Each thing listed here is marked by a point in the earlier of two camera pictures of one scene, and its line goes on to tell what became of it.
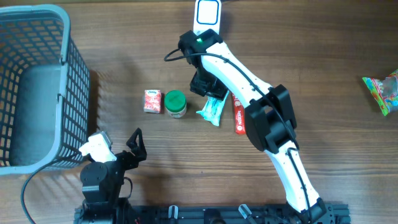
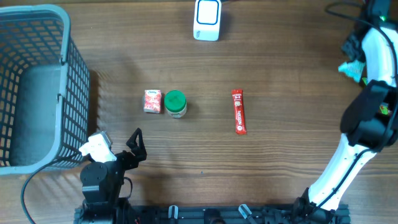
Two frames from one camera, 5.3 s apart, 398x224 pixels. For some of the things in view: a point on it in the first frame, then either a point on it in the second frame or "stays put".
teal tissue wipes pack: [212, 109] to [354, 68]
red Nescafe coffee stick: [239, 116] stays put
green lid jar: [175, 101] stays put
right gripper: [218, 90] to [348, 45]
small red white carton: [152, 101] stays put
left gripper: [132, 162] stays put
